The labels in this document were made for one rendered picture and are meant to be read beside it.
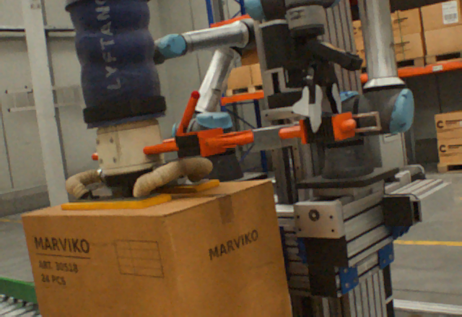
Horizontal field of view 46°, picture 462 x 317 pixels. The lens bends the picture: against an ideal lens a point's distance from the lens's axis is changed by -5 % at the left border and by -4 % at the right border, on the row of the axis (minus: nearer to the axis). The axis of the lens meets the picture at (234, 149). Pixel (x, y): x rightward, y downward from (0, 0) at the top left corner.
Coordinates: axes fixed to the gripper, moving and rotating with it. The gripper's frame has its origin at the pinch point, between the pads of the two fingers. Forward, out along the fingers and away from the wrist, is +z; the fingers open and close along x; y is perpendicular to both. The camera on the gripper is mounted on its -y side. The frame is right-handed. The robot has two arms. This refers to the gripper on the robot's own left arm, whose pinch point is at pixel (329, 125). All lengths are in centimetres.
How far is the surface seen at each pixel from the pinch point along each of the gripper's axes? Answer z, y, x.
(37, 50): -80, 351, -167
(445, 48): -59, 182, -713
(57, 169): 21, 351, -170
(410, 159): 113, 305, -845
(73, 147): 18, 918, -597
